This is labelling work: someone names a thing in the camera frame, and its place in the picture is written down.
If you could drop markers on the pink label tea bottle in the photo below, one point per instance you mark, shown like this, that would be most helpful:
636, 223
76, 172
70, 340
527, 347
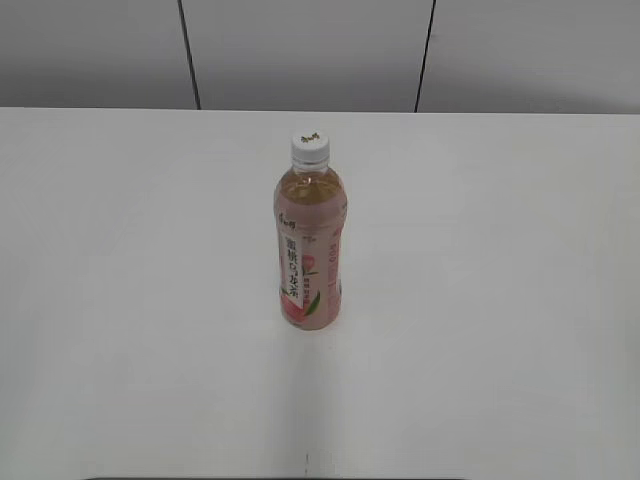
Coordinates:
310, 209

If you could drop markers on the white bottle cap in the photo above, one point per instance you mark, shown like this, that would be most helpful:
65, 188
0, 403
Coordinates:
310, 147

